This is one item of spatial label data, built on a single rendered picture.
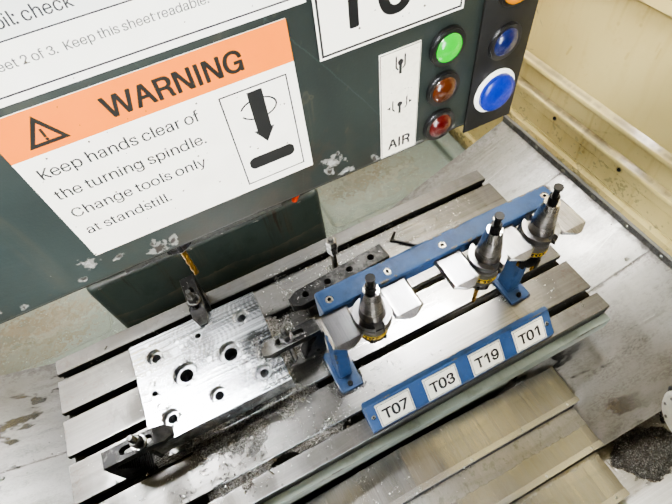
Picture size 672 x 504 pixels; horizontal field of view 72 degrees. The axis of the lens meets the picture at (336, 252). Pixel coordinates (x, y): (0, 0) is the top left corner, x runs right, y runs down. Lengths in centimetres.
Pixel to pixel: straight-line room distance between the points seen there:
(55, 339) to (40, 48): 156
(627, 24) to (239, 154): 106
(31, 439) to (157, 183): 128
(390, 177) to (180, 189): 152
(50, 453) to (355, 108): 133
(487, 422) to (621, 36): 91
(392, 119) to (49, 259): 24
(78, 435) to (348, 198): 112
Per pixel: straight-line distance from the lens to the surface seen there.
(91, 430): 119
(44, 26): 25
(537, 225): 84
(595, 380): 133
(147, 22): 25
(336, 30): 28
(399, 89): 33
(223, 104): 28
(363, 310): 71
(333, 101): 31
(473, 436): 117
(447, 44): 33
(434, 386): 100
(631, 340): 135
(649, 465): 138
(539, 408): 125
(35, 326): 184
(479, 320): 111
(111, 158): 28
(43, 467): 150
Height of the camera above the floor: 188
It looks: 55 degrees down
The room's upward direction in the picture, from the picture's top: 10 degrees counter-clockwise
